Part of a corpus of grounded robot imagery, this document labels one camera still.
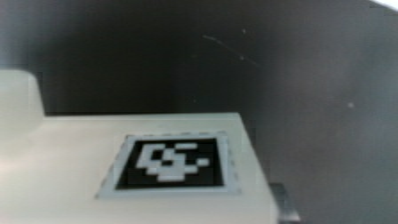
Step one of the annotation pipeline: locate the white drawer tray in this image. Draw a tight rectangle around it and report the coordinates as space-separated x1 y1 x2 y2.
0 70 278 224

